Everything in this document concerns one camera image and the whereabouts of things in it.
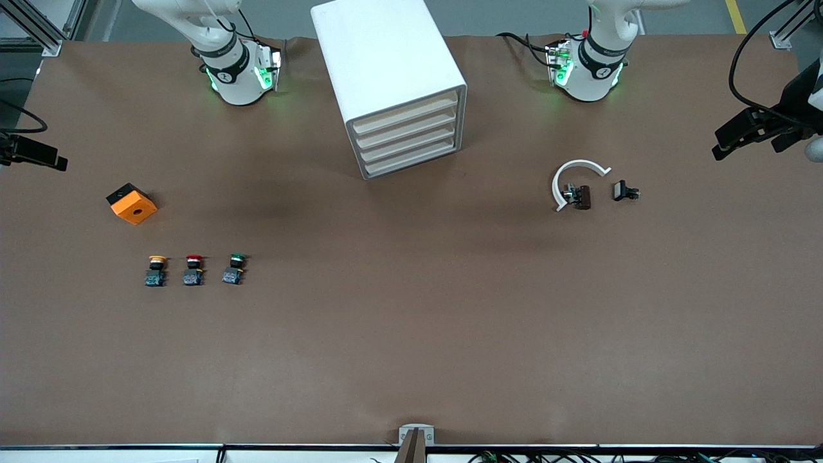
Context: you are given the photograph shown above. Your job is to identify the black arm base cable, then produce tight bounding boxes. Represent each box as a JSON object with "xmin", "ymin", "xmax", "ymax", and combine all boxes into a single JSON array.
[{"xmin": 496, "ymin": 31, "xmax": 557, "ymax": 68}]

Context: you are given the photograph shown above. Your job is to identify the brown electrical component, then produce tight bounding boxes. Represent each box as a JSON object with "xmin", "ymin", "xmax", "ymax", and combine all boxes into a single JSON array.
[{"xmin": 563, "ymin": 183, "xmax": 592, "ymax": 211}]

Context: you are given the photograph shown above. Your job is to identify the grey metal table bracket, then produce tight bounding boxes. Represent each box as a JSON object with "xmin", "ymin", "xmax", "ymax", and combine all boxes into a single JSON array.
[{"xmin": 399, "ymin": 424, "xmax": 435, "ymax": 446}]

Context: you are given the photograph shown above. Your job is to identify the brown paper table cover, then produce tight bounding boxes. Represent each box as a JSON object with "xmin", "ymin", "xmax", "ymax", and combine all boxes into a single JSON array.
[{"xmin": 0, "ymin": 35, "xmax": 823, "ymax": 448}]

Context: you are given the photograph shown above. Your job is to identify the slanted aluminium frame profile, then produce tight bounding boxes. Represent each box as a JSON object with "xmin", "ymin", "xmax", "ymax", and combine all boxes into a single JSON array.
[{"xmin": 0, "ymin": 0, "xmax": 63, "ymax": 57}]

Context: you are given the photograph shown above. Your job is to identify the white table edge rail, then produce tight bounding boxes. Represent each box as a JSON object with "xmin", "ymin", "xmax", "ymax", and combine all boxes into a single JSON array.
[{"xmin": 0, "ymin": 442, "xmax": 823, "ymax": 463}]

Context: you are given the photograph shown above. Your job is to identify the white drawer cabinet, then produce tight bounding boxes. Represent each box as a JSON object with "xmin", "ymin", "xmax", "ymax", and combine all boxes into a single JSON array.
[{"xmin": 311, "ymin": 0, "xmax": 468, "ymax": 181}]

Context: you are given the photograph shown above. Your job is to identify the orange button enclosure box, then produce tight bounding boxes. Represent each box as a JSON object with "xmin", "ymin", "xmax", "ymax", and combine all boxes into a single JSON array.
[{"xmin": 106, "ymin": 183, "xmax": 158, "ymax": 226}]

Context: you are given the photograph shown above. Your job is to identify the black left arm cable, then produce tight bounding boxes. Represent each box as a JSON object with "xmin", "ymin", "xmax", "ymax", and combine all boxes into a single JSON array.
[{"xmin": 728, "ymin": 0, "xmax": 804, "ymax": 120}]

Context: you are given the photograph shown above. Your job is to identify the beige cabinet drawer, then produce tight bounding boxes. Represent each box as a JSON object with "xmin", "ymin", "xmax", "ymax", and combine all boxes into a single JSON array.
[
  {"xmin": 352, "ymin": 91, "xmax": 459, "ymax": 135},
  {"xmin": 357, "ymin": 123, "xmax": 460, "ymax": 164},
  {"xmin": 360, "ymin": 138, "xmax": 460, "ymax": 177},
  {"xmin": 354, "ymin": 108, "xmax": 459, "ymax": 150}
]

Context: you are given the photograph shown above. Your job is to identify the brown mounting bar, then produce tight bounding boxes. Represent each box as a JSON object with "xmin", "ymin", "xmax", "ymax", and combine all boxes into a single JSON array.
[{"xmin": 394, "ymin": 430, "xmax": 428, "ymax": 463}]

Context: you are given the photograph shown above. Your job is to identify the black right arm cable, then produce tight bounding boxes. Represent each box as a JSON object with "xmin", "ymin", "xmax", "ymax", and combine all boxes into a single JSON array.
[{"xmin": 0, "ymin": 78, "xmax": 49, "ymax": 136}]

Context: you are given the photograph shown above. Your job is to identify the green push button switch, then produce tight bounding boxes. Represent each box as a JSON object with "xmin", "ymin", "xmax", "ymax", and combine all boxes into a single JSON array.
[{"xmin": 222, "ymin": 253, "xmax": 248, "ymax": 285}]

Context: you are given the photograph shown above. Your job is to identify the aluminium frame profile with foot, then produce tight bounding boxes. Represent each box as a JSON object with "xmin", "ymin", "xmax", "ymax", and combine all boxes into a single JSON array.
[{"xmin": 770, "ymin": 0, "xmax": 823, "ymax": 50}]

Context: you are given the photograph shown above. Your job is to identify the white curved plastic part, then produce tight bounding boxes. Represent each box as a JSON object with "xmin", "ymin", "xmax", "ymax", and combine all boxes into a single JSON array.
[{"xmin": 552, "ymin": 159, "xmax": 611, "ymax": 213}]

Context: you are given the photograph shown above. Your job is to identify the red push button switch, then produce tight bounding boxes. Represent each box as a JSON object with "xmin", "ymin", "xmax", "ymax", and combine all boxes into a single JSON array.
[{"xmin": 182, "ymin": 255, "xmax": 206, "ymax": 287}]

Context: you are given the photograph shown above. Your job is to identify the upright aluminium frame profile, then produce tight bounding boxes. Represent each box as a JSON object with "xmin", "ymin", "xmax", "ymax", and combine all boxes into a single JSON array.
[{"xmin": 61, "ymin": 0, "xmax": 91, "ymax": 41}]

